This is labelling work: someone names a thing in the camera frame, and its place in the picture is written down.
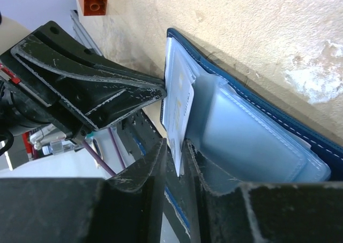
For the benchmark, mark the orange blue toy block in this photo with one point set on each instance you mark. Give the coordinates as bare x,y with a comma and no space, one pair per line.
93,7

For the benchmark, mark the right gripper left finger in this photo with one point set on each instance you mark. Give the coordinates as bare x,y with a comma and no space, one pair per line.
73,209

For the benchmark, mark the navy blue card holder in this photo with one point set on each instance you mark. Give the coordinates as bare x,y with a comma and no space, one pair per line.
244,134

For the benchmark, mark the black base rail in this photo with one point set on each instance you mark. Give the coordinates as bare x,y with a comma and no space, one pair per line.
162,193

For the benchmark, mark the silver VIP card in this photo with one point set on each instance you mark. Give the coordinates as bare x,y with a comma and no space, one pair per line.
176,112

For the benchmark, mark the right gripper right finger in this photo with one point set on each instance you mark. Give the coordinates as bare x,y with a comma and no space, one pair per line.
222,209

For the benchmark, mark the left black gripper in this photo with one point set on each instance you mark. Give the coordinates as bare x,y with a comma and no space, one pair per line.
99,91

